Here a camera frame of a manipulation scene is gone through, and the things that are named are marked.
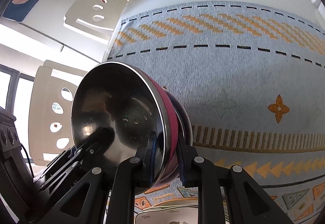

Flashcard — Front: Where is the pink steel bowl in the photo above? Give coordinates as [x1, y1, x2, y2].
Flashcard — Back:
[70, 62, 192, 195]

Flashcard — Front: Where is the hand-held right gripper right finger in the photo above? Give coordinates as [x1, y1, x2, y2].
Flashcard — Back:
[176, 142, 287, 224]

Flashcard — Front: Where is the blue patterned woven table mat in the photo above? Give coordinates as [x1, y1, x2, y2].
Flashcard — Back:
[107, 2, 325, 224]

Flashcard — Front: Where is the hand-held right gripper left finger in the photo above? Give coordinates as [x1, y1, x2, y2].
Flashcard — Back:
[48, 132, 159, 224]

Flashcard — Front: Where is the white chair with oval holes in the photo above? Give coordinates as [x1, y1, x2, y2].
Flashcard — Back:
[63, 0, 134, 33]
[28, 60, 89, 166]

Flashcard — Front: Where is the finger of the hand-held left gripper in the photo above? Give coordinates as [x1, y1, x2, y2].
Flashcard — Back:
[75, 127, 115, 163]
[41, 147, 83, 189]

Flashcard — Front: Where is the black cable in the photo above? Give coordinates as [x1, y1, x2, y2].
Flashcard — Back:
[20, 144, 35, 179]

